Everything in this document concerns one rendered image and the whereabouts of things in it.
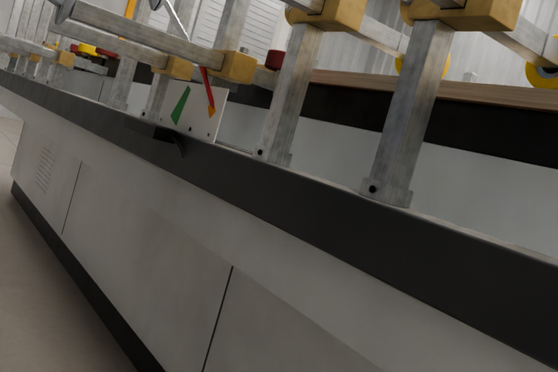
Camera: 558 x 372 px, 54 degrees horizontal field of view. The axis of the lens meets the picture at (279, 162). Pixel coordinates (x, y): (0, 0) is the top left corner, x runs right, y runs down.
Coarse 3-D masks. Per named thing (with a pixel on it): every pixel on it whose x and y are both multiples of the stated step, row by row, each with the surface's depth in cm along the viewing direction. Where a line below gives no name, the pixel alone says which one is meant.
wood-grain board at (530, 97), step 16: (320, 80) 111; (336, 80) 106; (352, 80) 103; (368, 80) 100; (384, 80) 96; (448, 96) 85; (464, 96) 82; (480, 96) 80; (496, 96) 78; (512, 96) 76; (528, 96) 74; (544, 96) 72
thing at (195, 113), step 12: (168, 84) 118; (180, 84) 113; (192, 84) 108; (168, 96) 116; (180, 96) 112; (192, 96) 107; (204, 96) 103; (216, 96) 100; (168, 108) 115; (192, 108) 106; (204, 108) 102; (216, 108) 99; (168, 120) 114; (180, 120) 109; (192, 120) 105; (204, 120) 101; (216, 120) 98; (192, 132) 104; (204, 132) 100; (216, 132) 97
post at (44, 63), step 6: (54, 6) 227; (54, 12) 224; (48, 36) 225; (54, 36) 226; (48, 42) 225; (54, 42) 226; (42, 60) 225; (48, 60) 226; (42, 66) 226; (48, 66) 227; (42, 72) 226
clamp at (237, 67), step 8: (224, 56) 100; (232, 56) 98; (240, 56) 98; (248, 56) 99; (224, 64) 100; (232, 64) 98; (240, 64) 98; (248, 64) 99; (256, 64) 100; (200, 72) 107; (208, 72) 104; (216, 72) 101; (224, 72) 99; (232, 72) 98; (240, 72) 99; (248, 72) 100; (224, 80) 105; (232, 80) 100; (240, 80) 99; (248, 80) 100
